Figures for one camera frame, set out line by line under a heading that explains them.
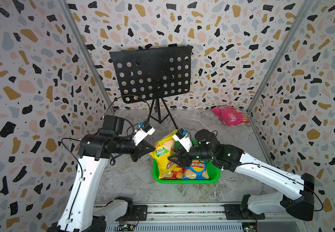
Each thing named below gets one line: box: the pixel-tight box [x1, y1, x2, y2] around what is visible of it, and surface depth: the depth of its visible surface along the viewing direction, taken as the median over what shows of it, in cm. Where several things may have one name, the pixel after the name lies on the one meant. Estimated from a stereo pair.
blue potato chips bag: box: [182, 160, 210, 180], surface depth 83 cm
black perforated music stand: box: [109, 45, 193, 130], surface depth 76 cm
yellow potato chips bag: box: [149, 129, 179, 180], surface depth 63 cm
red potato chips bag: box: [162, 162, 185, 180], surface depth 83 cm
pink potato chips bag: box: [210, 105, 251, 127], surface depth 108 cm
